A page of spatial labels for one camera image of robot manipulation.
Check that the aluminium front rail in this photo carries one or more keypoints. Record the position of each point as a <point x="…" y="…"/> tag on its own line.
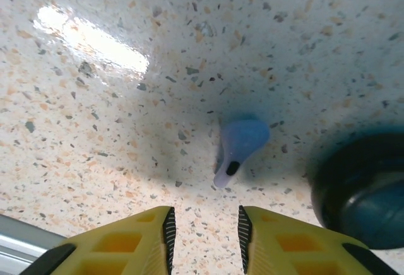
<point x="15" y="240"/>

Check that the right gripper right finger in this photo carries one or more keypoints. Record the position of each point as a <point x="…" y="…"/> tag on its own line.
<point x="300" y="246"/>

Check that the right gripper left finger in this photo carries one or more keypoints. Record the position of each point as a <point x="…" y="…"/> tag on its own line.
<point x="120" y="243"/>

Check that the black round charging case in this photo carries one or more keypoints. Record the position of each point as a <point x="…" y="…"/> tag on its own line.
<point x="363" y="193"/>

